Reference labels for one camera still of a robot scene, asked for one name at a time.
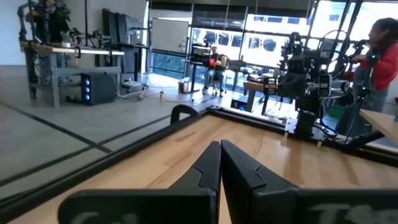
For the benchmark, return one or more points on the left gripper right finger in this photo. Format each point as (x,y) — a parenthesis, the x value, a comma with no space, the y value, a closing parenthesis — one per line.
(280,205)

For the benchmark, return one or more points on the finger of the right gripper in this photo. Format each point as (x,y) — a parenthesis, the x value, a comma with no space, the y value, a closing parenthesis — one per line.
(314,88)
(275,85)

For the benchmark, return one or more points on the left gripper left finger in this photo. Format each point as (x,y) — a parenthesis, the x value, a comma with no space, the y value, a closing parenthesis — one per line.
(140,205)

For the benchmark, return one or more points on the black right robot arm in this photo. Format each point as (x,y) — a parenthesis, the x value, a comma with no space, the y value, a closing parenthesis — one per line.
(306,105)

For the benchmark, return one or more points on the small wooden table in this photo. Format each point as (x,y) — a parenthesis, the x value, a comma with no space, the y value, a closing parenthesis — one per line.
(252,85)

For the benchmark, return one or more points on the person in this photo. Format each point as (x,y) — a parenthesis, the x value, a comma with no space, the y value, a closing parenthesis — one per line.
(53,25)
(216,67)
(385,62)

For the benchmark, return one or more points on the small waste bin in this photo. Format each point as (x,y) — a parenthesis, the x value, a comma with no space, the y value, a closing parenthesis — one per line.
(184,86)

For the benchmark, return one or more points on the whiteboard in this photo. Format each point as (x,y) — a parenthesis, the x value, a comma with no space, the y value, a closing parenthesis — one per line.
(169,34)

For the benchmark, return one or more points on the computer tower with blue lights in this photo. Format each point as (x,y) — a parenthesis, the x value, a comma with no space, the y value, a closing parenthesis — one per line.
(99,88)

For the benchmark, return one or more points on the desk monitor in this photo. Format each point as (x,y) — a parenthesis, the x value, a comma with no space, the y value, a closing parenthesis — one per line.
(133,29)

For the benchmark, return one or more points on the wooden workbench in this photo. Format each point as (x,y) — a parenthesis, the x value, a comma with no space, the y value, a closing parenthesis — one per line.
(93,51)

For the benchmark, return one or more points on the black upright panel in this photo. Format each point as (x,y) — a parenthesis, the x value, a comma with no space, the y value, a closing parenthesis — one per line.
(113,26)

